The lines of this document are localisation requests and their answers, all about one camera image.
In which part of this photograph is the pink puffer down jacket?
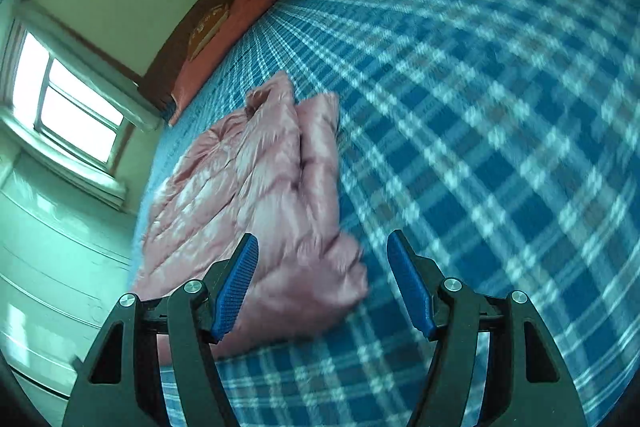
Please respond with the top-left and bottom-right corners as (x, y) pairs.
(132, 72), (368, 359)

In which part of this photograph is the white wardrobe with circles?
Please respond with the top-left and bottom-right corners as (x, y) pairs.
(1, 154), (134, 395)

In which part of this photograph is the blue plaid bed sheet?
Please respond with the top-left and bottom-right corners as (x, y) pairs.
(142, 0), (639, 426)

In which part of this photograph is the dark wooden headboard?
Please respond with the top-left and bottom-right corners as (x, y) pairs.
(136, 0), (286, 114)

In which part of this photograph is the white framed side window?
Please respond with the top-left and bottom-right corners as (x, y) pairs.
(1, 20), (132, 172)

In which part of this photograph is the small embroidered cushion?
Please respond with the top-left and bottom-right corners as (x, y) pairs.
(186, 4), (229, 61)

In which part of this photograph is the orange red pillow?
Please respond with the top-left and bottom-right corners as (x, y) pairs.
(168, 0), (278, 126)

